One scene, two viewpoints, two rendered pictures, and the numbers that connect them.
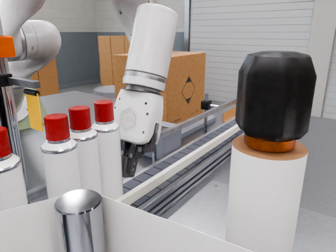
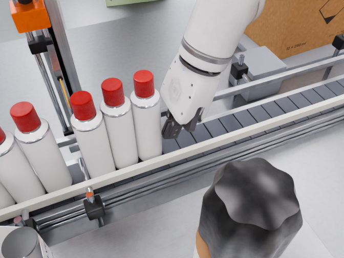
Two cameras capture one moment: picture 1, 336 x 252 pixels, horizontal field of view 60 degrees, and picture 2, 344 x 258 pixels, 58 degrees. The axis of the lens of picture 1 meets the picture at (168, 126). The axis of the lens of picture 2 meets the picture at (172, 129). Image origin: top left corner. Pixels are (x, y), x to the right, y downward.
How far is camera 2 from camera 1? 0.30 m
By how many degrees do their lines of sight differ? 40
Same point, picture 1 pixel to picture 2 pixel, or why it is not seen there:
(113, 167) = (147, 134)
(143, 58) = (199, 33)
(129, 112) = (177, 84)
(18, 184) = (45, 149)
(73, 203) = (14, 245)
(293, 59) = (244, 225)
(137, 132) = (177, 109)
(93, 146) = (122, 121)
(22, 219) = not seen: outside the picture
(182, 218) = (197, 201)
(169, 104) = (291, 26)
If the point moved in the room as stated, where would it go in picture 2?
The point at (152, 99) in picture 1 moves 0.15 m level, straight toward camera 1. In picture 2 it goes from (198, 84) to (148, 150)
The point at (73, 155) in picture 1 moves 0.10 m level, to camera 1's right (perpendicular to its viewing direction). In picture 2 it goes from (94, 133) to (146, 160)
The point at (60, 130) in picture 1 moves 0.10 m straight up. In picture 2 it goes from (82, 113) to (64, 57)
